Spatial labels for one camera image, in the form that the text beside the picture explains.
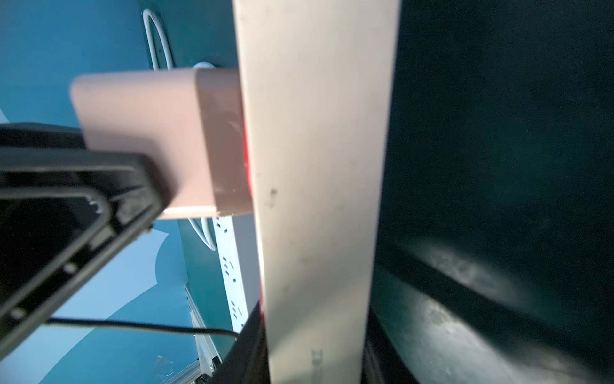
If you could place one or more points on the aluminium front rail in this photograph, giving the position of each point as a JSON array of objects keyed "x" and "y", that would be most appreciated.
[{"x": 201, "y": 370}]

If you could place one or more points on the beige wooden power strip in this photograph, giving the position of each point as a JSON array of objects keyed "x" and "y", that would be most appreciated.
[{"x": 316, "y": 84}]

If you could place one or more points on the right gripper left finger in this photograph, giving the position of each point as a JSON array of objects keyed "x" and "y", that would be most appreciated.
[{"x": 247, "y": 361}]

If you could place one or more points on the pink charger beige strip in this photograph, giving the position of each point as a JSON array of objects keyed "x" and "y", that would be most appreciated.
[{"x": 189, "y": 122}]

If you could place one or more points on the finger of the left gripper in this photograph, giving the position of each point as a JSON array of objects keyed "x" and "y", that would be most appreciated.
[{"x": 65, "y": 212}]

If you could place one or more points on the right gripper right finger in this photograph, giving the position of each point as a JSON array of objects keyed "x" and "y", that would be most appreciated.
[{"x": 381, "y": 362}]

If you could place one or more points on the white power strip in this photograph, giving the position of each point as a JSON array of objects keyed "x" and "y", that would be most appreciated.
[{"x": 237, "y": 251}]

